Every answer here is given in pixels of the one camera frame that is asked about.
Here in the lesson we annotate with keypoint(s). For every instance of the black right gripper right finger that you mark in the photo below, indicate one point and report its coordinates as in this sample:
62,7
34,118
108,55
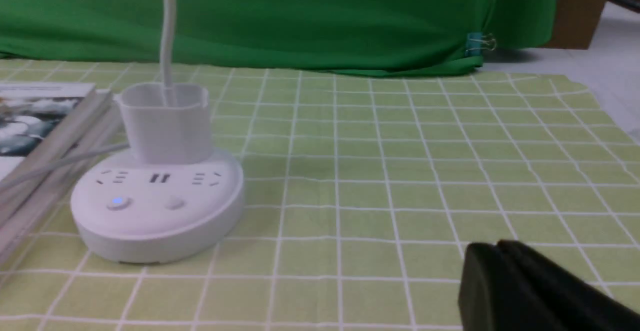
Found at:
575,303

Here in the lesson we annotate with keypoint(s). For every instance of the brown cardboard box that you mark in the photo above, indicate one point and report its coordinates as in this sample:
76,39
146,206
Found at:
575,24

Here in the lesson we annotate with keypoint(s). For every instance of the teal binder clip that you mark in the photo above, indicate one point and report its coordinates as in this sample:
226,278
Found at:
477,43

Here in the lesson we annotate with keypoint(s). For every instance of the middle book under stack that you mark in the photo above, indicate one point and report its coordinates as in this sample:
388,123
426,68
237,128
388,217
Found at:
55,136

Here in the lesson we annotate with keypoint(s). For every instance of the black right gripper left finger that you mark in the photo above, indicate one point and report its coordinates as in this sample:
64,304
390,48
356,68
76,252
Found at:
498,294

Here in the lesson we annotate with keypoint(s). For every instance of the green backdrop cloth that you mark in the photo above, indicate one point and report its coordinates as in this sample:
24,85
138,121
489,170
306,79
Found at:
370,38

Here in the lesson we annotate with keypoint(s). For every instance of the bottom book white cover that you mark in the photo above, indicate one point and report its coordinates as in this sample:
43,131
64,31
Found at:
96,142

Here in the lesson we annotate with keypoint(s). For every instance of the top book autonomous driving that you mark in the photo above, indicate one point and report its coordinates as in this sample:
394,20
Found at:
30,116

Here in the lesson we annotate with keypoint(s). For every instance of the white desk lamp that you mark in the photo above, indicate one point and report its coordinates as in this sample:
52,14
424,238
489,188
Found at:
170,193

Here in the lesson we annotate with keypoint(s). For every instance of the green checkered tablecloth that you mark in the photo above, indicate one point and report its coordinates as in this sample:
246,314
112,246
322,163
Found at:
361,197

